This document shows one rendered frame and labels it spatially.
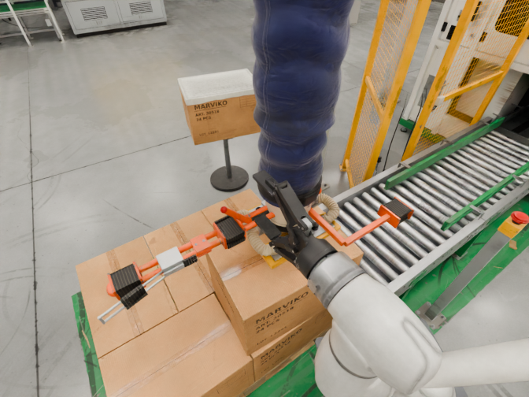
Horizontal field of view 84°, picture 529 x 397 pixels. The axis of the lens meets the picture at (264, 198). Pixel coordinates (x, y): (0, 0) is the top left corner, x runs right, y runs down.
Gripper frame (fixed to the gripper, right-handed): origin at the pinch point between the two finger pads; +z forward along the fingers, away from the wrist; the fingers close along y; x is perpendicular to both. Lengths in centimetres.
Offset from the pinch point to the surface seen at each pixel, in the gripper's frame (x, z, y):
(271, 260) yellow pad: 10.7, 10.1, 45.4
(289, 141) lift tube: 18.7, 14.7, 0.1
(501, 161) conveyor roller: 245, 14, 105
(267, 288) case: 8, 10, 63
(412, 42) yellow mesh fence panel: 139, 62, 8
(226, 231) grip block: -0.7, 21.2, 32.7
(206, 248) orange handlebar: -9.1, 19.2, 33.2
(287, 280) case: 17, 8, 63
